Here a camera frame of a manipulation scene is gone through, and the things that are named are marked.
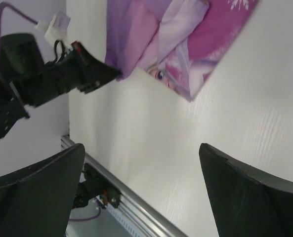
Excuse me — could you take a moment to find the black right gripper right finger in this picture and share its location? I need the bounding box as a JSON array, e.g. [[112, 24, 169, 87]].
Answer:
[[199, 143, 293, 237]]

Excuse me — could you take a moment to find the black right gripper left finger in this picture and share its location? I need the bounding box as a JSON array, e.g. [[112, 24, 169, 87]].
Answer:
[[0, 144, 85, 237]]

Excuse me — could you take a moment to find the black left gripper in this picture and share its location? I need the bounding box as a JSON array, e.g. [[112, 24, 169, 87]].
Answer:
[[54, 41, 122, 94]]

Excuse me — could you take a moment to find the purple princess cloth placemat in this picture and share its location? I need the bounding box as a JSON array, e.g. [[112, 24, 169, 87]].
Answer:
[[105, 0, 257, 101]]

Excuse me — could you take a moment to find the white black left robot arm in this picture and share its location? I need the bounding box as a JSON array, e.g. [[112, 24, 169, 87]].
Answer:
[[0, 33, 122, 139]]

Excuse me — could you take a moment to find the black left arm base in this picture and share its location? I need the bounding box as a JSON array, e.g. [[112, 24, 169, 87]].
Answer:
[[72, 163, 121, 209]]

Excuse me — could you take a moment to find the aluminium mounting rail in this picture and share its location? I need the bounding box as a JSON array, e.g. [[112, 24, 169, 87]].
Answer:
[[60, 134, 189, 237]]

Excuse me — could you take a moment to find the slotted grey cable duct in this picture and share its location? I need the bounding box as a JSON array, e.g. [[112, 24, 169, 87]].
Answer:
[[105, 205, 148, 237]]

